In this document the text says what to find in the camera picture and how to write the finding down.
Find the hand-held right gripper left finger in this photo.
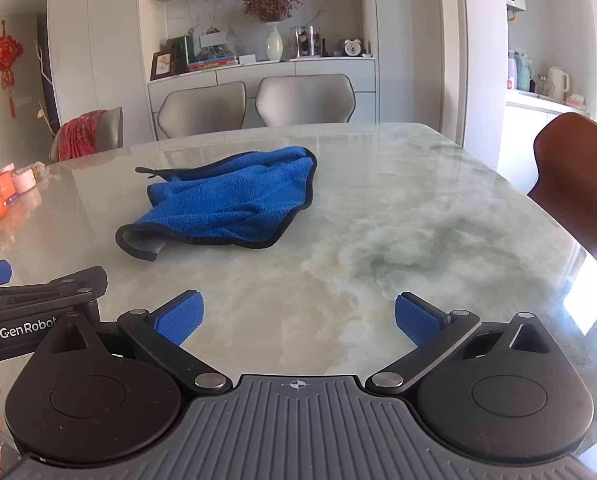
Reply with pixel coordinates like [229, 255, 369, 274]
[37, 289, 232, 395]

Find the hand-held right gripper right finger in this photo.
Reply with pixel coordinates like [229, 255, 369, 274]
[365, 291, 559, 395]

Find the blue and grey towel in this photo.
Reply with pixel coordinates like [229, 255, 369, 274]
[116, 146, 318, 262]

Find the orange box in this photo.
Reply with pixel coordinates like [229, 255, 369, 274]
[0, 162, 20, 207]

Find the pink round tin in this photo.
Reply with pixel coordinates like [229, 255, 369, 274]
[10, 167, 37, 194]

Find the red patterned cloth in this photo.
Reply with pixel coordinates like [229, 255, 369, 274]
[57, 109, 109, 162]

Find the grey upholstered dining chair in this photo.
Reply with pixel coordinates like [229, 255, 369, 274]
[255, 73, 355, 129]
[50, 107, 124, 163]
[157, 81, 248, 141]

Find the brown leather chair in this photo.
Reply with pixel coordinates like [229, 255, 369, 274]
[527, 111, 597, 257]

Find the white kitchen counter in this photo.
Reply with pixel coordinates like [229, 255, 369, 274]
[505, 88, 590, 196]

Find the framed flower picture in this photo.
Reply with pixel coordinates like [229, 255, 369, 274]
[150, 52, 176, 82]

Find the stack of books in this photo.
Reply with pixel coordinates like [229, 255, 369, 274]
[187, 54, 240, 72]

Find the green box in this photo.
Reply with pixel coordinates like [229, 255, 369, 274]
[166, 35, 196, 74]

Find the green thermos jug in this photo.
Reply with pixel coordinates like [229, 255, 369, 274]
[514, 51, 535, 93]

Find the white electric kettle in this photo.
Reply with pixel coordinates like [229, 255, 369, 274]
[547, 65, 572, 102]

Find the white ceramic vase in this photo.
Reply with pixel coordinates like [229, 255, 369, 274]
[266, 21, 284, 63]

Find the clear glass jar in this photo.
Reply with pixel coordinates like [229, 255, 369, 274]
[289, 25, 322, 60]

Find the red knot wall ornament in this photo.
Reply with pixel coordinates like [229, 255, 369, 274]
[0, 19, 24, 119]

